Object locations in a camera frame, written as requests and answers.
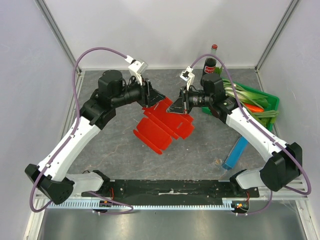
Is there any green plastic crate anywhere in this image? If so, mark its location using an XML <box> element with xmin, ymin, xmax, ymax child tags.
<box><xmin>201</xmin><ymin>82</ymin><xmax>280</xmax><ymax>133</ymax></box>

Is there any cola glass bottle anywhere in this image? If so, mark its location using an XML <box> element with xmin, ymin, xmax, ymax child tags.
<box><xmin>202</xmin><ymin>44</ymin><xmax>218</xmax><ymax>76</ymax></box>

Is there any blue rectangular box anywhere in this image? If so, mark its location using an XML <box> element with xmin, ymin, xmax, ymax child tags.
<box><xmin>222</xmin><ymin>136</ymin><xmax>248</xmax><ymax>171</ymax></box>

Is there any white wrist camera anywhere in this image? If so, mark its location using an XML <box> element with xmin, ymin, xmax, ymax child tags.
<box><xmin>179</xmin><ymin>66</ymin><xmax>195</xmax><ymax>91</ymax></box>
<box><xmin>125</xmin><ymin>55</ymin><xmax>149</xmax><ymax>86</ymax></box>

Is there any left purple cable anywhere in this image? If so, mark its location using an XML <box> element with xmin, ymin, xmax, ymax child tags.
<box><xmin>29</xmin><ymin>46</ymin><xmax>134</xmax><ymax>216</ymax></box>

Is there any light blue slotted cable duct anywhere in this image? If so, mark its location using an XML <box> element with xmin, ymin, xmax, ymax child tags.
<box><xmin>47</xmin><ymin>198</ymin><xmax>234</xmax><ymax>211</ymax></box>

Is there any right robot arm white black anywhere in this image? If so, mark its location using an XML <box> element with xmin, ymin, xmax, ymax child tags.
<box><xmin>166</xmin><ymin>71</ymin><xmax>303</xmax><ymax>197</ymax></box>

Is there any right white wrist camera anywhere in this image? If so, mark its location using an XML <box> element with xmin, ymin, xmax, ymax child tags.
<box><xmin>179</xmin><ymin>66</ymin><xmax>195</xmax><ymax>91</ymax></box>

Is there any purple cable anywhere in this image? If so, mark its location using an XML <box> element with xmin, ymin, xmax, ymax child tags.
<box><xmin>190</xmin><ymin>53</ymin><xmax>312</xmax><ymax>217</ymax></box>
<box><xmin>29</xmin><ymin>46</ymin><xmax>134</xmax><ymax>216</ymax></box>

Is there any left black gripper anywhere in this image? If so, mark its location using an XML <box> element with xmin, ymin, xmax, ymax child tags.
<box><xmin>112</xmin><ymin>73</ymin><xmax>166</xmax><ymax>108</ymax></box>

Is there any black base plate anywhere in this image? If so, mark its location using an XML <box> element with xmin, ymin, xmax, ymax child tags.
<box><xmin>96</xmin><ymin>179</ymin><xmax>260</xmax><ymax>206</ymax></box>

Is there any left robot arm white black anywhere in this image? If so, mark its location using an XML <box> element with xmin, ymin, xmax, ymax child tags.
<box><xmin>25</xmin><ymin>70</ymin><xmax>166</xmax><ymax>205</ymax></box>

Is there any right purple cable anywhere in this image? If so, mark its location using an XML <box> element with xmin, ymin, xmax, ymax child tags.
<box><xmin>190</xmin><ymin>53</ymin><xmax>312</xmax><ymax>217</ymax></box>

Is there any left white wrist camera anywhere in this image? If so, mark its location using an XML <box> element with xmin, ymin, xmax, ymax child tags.
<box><xmin>125</xmin><ymin>55</ymin><xmax>149</xmax><ymax>86</ymax></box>

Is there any leek with green leaves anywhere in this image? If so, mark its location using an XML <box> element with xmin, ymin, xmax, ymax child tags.
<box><xmin>222</xmin><ymin>79</ymin><xmax>269</xmax><ymax>109</ymax></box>

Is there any orange carrot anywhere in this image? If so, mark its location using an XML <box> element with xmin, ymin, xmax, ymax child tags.
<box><xmin>244</xmin><ymin>103</ymin><xmax>265</xmax><ymax>113</ymax></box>

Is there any red paper box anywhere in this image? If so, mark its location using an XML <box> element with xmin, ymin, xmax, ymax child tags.
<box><xmin>133</xmin><ymin>98</ymin><xmax>195</xmax><ymax>155</ymax></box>

